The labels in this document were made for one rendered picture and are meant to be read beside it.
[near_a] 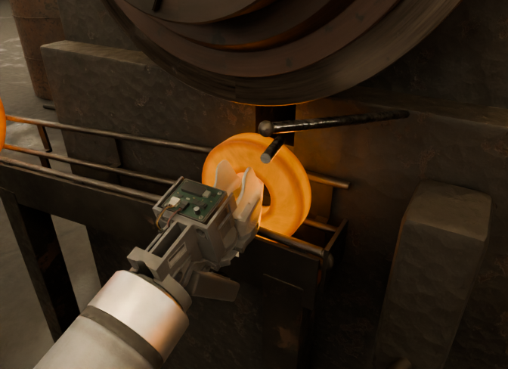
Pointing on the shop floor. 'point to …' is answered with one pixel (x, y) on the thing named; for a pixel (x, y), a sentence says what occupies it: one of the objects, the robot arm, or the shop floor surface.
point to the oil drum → (36, 30)
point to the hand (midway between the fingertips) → (254, 178)
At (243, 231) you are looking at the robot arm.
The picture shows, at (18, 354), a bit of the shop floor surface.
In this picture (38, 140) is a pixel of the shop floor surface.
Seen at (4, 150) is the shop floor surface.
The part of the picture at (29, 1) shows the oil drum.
